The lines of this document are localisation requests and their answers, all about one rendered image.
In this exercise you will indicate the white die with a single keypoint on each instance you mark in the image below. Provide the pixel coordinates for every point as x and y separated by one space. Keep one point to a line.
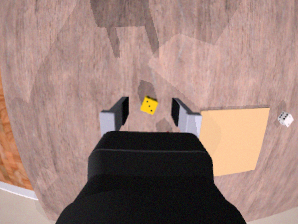
285 118

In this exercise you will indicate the tan flat mat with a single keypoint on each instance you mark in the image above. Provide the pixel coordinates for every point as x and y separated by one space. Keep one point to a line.
233 138

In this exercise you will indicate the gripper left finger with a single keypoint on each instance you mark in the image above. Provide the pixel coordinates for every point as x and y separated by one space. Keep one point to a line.
115 117

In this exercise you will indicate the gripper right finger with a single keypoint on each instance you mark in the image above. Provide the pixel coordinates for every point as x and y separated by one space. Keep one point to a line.
184 118

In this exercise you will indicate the yellow die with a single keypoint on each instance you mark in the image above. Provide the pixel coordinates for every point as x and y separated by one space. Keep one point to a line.
149 104

